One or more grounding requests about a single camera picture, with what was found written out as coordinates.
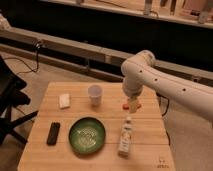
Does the white sponge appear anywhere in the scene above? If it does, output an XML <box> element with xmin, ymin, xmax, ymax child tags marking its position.
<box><xmin>59</xmin><ymin>94</ymin><xmax>70</xmax><ymax>109</ymax></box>

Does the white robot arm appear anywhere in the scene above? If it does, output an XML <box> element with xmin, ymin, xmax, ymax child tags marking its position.
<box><xmin>121</xmin><ymin>50</ymin><xmax>213</xmax><ymax>122</ymax></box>

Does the green ceramic bowl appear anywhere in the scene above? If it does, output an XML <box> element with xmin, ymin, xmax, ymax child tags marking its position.
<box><xmin>68</xmin><ymin>117</ymin><xmax>106</xmax><ymax>155</ymax></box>

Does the orange carrot toy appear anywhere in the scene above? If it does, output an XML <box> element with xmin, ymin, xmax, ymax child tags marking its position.
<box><xmin>122</xmin><ymin>103</ymin><xmax>142</xmax><ymax>110</ymax></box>

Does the white plastic bottle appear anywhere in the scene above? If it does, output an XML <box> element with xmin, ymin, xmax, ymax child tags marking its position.
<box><xmin>118</xmin><ymin>116</ymin><xmax>132</xmax><ymax>157</ymax></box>

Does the black remote control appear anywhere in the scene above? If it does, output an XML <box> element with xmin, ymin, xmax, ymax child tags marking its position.
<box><xmin>47</xmin><ymin>122</ymin><xmax>60</xmax><ymax>145</ymax></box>

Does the black office chair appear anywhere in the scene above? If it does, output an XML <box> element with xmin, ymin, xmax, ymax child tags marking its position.
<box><xmin>0</xmin><ymin>55</ymin><xmax>37</xmax><ymax>145</ymax></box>

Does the black cable on floor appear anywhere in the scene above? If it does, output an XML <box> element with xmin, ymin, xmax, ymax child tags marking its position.
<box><xmin>2</xmin><ymin>39</ymin><xmax>44</xmax><ymax>76</ymax></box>

